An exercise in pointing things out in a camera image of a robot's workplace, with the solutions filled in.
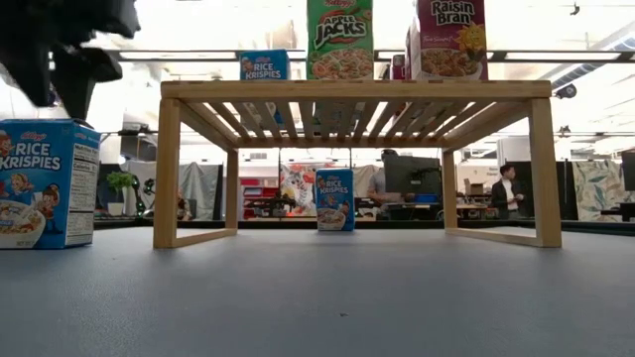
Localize wooden slatted shelf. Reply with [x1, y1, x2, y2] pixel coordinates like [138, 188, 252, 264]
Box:
[152, 78, 564, 250]

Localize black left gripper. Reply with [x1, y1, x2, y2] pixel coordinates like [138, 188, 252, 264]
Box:
[0, 0, 143, 121]

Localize person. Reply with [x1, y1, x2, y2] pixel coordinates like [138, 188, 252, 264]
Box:
[367, 148, 401, 209]
[489, 163, 526, 220]

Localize blue-grey table mat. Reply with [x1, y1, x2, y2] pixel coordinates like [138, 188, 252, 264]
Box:
[0, 226, 635, 357]

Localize potted green plant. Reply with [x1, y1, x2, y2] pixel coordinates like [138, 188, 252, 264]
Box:
[106, 171, 135, 218]

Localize black computer monitor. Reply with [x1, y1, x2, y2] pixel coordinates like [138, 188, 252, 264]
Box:
[383, 155, 443, 197]

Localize blue Rice Krispies cereal box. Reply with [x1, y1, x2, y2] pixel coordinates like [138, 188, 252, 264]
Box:
[315, 168, 356, 233]
[0, 117, 103, 250]
[239, 48, 293, 125]

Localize pink Raisin Bran cereal box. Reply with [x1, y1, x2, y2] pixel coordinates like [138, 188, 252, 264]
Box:
[390, 53, 408, 81]
[405, 0, 490, 82]

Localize brown cardboard box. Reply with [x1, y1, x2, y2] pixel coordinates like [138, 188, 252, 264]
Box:
[463, 178, 490, 197]

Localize leaf pattern panel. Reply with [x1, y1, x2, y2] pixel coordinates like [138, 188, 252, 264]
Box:
[571, 160, 625, 223]

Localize green Apple Jacks cereal box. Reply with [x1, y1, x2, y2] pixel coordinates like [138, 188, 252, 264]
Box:
[306, 0, 375, 81]

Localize grey hanging cloth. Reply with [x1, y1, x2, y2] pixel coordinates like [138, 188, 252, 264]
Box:
[178, 162, 223, 222]

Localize red storage shelves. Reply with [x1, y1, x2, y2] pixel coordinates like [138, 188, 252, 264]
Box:
[239, 177, 280, 220]

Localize colourful cat picture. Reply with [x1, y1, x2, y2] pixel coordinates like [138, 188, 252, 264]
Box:
[279, 163, 318, 218]

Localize dark background cabinet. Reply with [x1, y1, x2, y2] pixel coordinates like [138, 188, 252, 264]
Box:
[118, 121, 156, 163]

